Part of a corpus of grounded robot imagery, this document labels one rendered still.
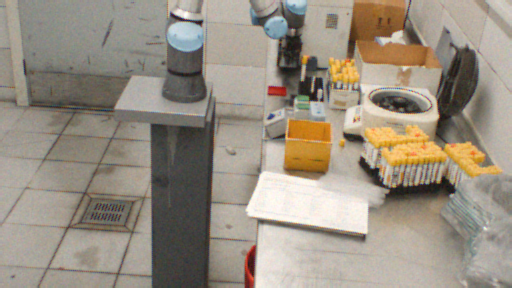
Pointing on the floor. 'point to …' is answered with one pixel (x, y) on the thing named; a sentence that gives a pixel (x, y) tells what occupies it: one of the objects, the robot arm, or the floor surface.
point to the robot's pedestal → (181, 202)
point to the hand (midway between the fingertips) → (288, 60)
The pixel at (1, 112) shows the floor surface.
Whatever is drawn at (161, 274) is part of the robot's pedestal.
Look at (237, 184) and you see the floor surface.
